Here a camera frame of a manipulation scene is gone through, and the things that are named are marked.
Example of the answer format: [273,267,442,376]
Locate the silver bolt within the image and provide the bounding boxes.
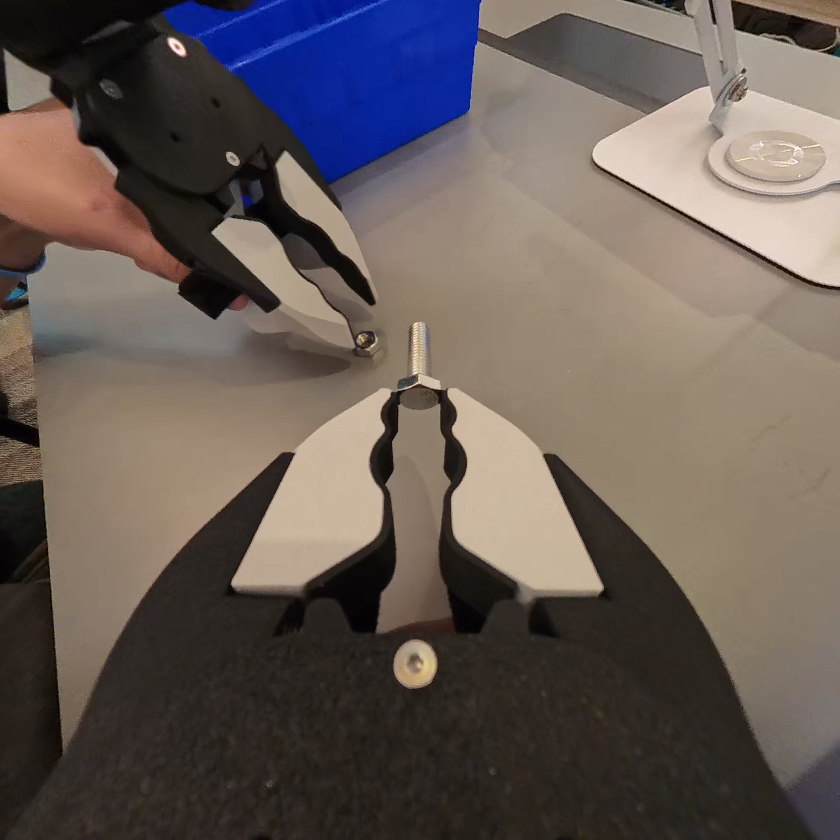
[397,322,443,412]

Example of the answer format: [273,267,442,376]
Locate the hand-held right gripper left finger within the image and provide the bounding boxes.
[230,389,418,620]

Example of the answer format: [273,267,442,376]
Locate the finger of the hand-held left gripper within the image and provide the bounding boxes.
[209,216,379,357]
[243,147,380,308]

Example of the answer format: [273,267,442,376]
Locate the blue wristband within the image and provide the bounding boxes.
[0,250,48,311]

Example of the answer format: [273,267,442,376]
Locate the person's left hand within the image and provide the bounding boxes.
[0,99,253,312]

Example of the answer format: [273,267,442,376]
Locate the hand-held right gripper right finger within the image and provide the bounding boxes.
[423,389,605,620]

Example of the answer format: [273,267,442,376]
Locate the grey desk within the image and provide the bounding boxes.
[7,0,840,788]

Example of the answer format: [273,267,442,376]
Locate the blue plastic bin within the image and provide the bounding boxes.
[164,0,483,185]

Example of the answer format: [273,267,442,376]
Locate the white document stand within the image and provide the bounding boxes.
[591,0,840,290]

